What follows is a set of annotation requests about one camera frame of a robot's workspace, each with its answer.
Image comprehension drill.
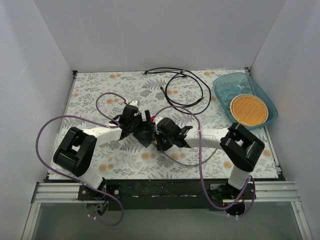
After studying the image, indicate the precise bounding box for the grey ethernet cable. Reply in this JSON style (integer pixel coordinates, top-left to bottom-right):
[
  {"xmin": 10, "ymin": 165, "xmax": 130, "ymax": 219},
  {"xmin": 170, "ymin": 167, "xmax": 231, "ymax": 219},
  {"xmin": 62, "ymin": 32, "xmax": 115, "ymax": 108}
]
[{"xmin": 159, "ymin": 147, "xmax": 218, "ymax": 168}]

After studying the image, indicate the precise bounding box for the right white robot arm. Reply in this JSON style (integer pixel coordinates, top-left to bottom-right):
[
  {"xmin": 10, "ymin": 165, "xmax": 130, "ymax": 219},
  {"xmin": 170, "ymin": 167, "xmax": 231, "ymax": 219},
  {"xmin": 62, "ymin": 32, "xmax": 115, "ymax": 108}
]
[{"xmin": 151, "ymin": 117, "xmax": 265, "ymax": 199}]

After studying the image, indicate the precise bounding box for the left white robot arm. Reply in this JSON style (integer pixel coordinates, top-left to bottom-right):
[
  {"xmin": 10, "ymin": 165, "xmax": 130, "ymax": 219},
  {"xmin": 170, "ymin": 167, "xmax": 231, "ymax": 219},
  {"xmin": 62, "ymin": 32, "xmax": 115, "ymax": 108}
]
[{"xmin": 53, "ymin": 104, "xmax": 156, "ymax": 200}]

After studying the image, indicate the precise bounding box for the teal plastic tray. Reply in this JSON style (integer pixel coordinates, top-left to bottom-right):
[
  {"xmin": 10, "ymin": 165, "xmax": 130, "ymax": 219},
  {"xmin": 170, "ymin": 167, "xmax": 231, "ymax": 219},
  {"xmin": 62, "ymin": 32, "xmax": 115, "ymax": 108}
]
[{"xmin": 213, "ymin": 72, "xmax": 278, "ymax": 130}]

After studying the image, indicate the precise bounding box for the round woven bamboo basket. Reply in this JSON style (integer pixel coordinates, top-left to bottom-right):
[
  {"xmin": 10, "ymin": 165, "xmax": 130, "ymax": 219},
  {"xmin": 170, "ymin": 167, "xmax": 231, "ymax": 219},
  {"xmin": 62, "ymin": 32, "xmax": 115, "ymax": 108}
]
[{"xmin": 228, "ymin": 94, "xmax": 269, "ymax": 127}]

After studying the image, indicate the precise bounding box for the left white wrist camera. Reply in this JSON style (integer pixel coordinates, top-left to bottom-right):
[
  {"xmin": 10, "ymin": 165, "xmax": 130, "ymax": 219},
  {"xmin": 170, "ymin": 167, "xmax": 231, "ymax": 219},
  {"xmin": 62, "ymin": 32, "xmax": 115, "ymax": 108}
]
[{"xmin": 128, "ymin": 100, "xmax": 140, "ymax": 108}]

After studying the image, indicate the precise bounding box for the black cable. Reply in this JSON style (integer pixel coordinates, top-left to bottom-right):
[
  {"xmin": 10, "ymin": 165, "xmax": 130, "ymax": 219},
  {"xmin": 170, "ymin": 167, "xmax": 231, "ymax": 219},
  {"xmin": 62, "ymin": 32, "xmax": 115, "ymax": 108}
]
[{"xmin": 141, "ymin": 66, "xmax": 212, "ymax": 115}]

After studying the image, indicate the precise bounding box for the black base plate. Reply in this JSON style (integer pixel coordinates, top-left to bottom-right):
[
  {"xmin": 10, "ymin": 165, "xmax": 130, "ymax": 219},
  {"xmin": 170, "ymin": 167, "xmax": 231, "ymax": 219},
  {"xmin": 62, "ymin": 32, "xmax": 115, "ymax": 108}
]
[{"xmin": 77, "ymin": 177, "xmax": 257, "ymax": 212}]

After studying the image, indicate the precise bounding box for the aluminium frame rail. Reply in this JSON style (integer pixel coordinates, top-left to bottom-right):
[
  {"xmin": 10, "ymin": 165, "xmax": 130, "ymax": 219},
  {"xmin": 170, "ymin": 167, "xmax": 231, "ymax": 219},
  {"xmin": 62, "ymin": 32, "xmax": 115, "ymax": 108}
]
[{"xmin": 22, "ymin": 179, "xmax": 312, "ymax": 240}]

